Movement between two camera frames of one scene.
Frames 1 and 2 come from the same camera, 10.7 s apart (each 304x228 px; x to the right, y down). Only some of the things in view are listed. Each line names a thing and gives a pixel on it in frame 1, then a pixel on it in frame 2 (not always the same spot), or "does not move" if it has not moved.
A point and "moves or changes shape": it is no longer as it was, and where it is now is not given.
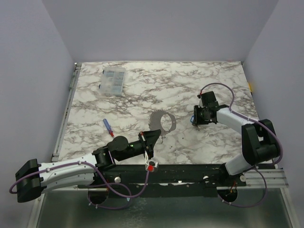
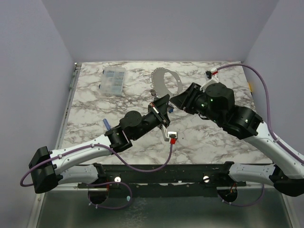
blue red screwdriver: [108, 127] does not move
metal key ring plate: [154, 122] moves or changes shape
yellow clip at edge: [250, 87] does not move
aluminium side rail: [56, 152] does not move
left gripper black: [148, 139] -> [161, 118]
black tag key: [164, 137] moves or changes shape
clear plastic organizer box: [112, 80] does not move
